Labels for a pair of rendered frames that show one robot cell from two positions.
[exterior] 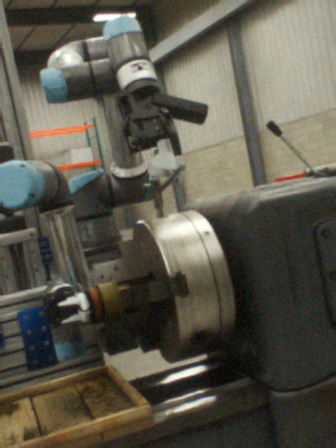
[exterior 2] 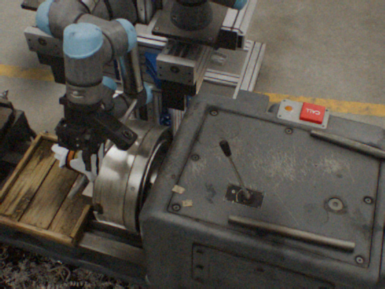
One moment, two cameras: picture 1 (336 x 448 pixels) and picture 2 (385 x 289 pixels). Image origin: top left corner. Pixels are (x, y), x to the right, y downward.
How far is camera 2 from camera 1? 1.37 m
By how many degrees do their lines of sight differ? 57
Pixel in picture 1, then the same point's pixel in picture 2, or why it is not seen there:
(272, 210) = (155, 228)
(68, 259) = (120, 63)
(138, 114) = (64, 130)
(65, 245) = not seen: hidden behind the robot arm
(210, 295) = (118, 222)
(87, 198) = not seen: outside the picture
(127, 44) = (70, 68)
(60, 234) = not seen: hidden behind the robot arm
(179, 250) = (105, 190)
